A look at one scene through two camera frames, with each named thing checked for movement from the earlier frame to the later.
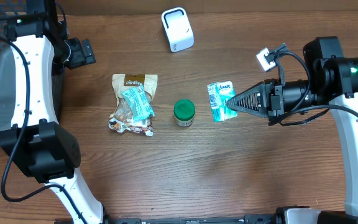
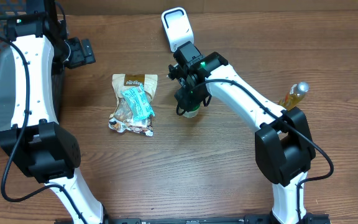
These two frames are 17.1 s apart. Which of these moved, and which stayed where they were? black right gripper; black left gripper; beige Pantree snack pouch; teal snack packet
Moved: black right gripper
Stayed: teal snack packet; beige Pantree snack pouch; black left gripper
